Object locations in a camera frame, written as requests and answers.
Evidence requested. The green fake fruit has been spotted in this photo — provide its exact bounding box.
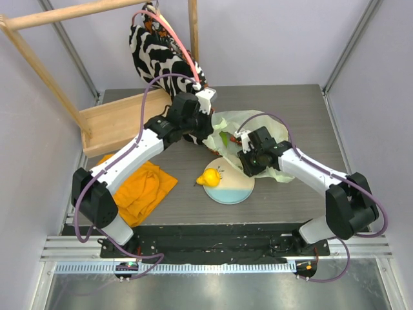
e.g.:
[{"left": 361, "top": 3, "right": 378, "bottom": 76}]
[{"left": 219, "top": 132, "right": 228, "bottom": 148}]

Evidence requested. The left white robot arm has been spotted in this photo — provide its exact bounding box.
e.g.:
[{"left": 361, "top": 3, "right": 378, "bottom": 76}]
[{"left": 72, "top": 88, "right": 217, "bottom": 258}]

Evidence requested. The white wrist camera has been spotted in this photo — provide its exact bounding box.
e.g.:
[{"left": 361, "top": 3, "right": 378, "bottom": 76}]
[
  {"left": 234, "top": 130, "right": 252, "bottom": 154},
  {"left": 196, "top": 87, "right": 217, "bottom": 115}
]

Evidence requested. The orange cloth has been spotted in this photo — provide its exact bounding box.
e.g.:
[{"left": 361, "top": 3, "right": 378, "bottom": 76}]
[{"left": 113, "top": 161, "right": 178, "bottom": 227}]

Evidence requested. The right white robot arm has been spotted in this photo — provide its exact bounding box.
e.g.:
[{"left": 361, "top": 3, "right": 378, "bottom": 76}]
[{"left": 235, "top": 127, "right": 379, "bottom": 255}]

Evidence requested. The white slotted cable duct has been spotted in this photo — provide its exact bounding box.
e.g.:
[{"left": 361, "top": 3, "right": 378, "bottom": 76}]
[{"left": 54, "top": 260, "right": 296, "bottom": 274}]

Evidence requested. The wooden tray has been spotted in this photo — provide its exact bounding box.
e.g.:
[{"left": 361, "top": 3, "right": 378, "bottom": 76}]
[{"left": 78, "top": 88, "right": 175, "bottom": 158}]

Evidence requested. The cream and blue ceramic plate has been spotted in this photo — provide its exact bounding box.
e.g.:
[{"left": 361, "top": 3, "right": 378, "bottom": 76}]
[{"left": 200, "top": 158, "right": 255, "bottom": 205}]

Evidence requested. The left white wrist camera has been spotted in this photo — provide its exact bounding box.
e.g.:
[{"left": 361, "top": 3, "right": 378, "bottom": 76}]
[{"left": 196, "top": 87, "right": 217, "bottom": 115}]

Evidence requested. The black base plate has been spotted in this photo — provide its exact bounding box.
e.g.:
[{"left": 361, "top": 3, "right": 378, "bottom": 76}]
[{"left": 99, "top": 222, "right": 332, "bottom": 263}]

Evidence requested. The zebra print tote bag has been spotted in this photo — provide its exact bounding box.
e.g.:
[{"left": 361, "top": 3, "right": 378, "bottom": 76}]
[{"left": 129, "top": 3, "right": 210, "bottom": 147}]

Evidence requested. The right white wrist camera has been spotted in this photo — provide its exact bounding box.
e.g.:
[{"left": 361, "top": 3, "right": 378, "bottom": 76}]
[{"left": 234, "top": 130, "right": 252, "bottom": 154}]

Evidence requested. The yellow fake pear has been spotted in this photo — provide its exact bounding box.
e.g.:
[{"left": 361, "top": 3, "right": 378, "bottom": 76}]
[{"left": 196, "top": 168, "right": 221, "bottom": 187}]

